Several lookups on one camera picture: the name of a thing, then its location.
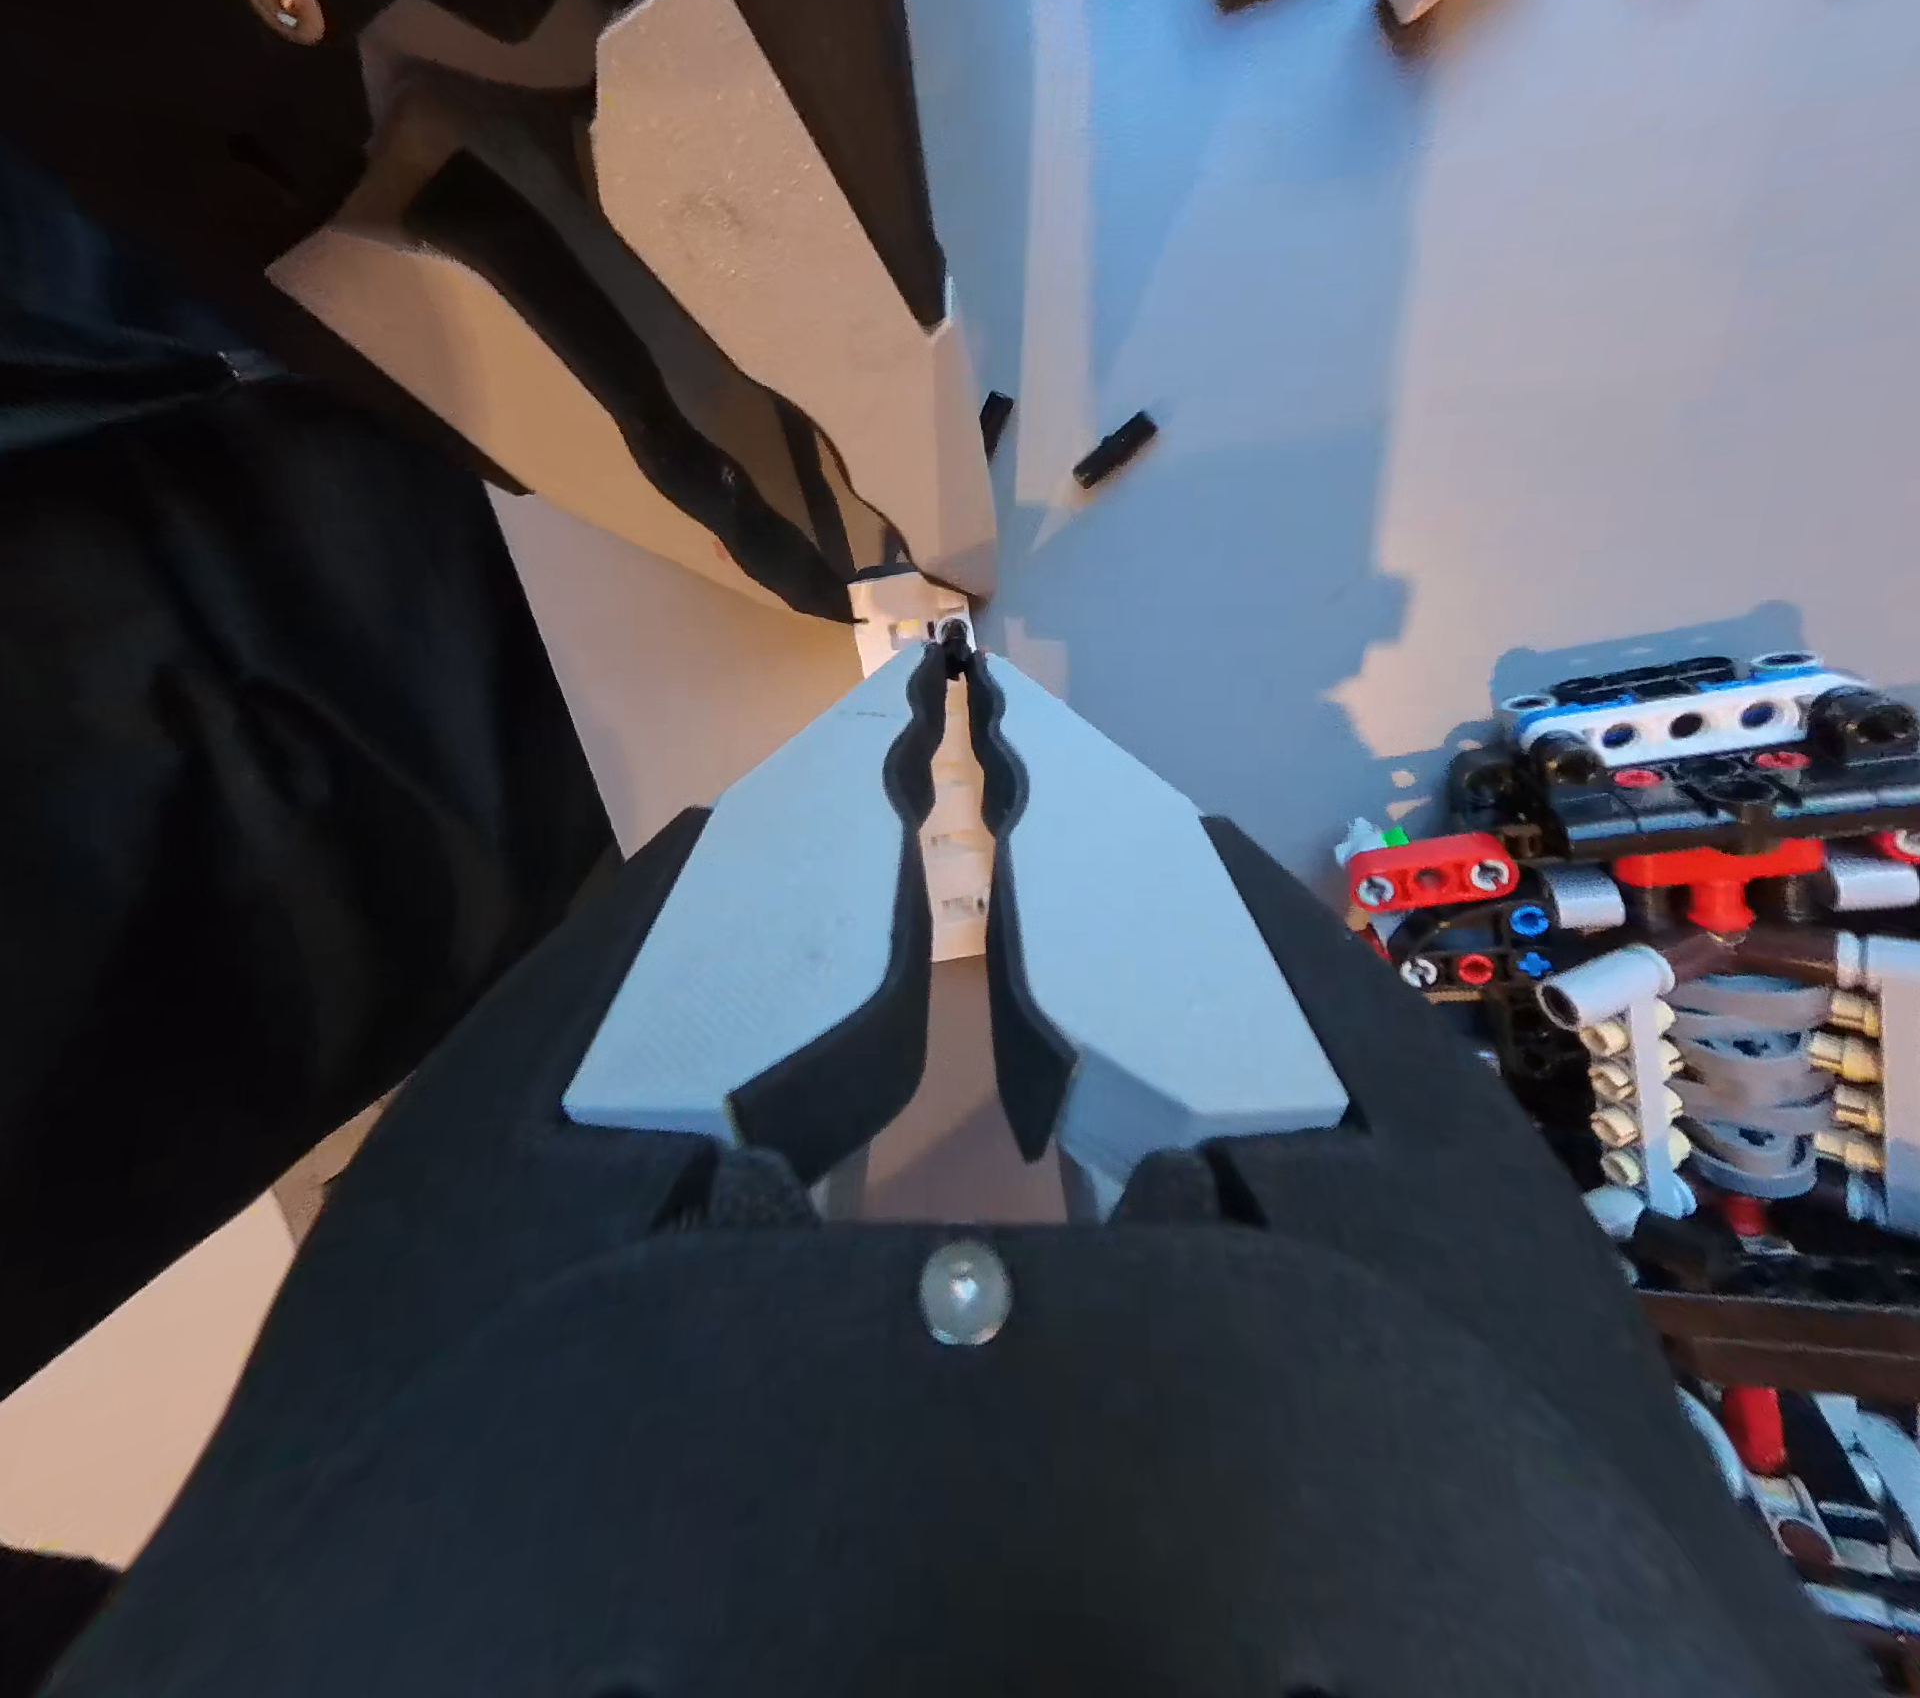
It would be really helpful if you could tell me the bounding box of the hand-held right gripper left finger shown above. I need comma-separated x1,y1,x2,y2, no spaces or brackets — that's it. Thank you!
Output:
563,647,952,1190

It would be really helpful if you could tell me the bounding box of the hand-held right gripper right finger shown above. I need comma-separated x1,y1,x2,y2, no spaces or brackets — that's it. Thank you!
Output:
964,647,1354,1223

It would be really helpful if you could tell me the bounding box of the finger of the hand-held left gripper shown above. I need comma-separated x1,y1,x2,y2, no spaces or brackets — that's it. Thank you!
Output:
588,0,1004,606
267,18,865,623

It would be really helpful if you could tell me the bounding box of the white building brick panel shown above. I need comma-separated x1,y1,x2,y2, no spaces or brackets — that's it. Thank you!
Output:
847,572,997,967

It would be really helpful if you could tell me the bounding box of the person's dark clothing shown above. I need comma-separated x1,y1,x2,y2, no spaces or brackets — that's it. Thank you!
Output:
0,138,624,1698

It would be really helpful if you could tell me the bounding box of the building brick toy car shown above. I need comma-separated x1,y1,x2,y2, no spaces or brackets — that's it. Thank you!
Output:
1334,639,1920,1626

